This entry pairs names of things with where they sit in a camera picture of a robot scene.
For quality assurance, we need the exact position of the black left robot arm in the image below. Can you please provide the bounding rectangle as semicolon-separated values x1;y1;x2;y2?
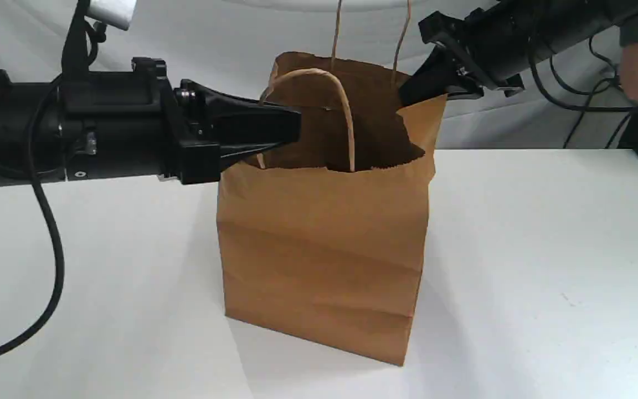
0;58;301;187

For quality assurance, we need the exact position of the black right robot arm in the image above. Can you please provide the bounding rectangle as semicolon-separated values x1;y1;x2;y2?
398;1;638;106

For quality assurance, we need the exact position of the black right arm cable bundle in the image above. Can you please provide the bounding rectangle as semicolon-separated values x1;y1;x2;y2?
524;22;638;150

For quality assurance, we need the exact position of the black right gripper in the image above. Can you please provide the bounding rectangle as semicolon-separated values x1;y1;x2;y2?
398;10;524;107

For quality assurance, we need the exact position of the white draped backdrop cloth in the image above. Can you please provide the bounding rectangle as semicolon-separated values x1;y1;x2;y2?
0;0;638;161

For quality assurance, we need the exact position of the brown paper bag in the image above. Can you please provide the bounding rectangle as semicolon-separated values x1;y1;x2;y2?
216;44;446;366

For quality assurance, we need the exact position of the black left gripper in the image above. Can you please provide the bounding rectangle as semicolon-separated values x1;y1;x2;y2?
131;57;302;185

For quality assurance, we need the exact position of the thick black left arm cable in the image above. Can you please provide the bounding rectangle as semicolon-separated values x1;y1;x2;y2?
0;177;66;366

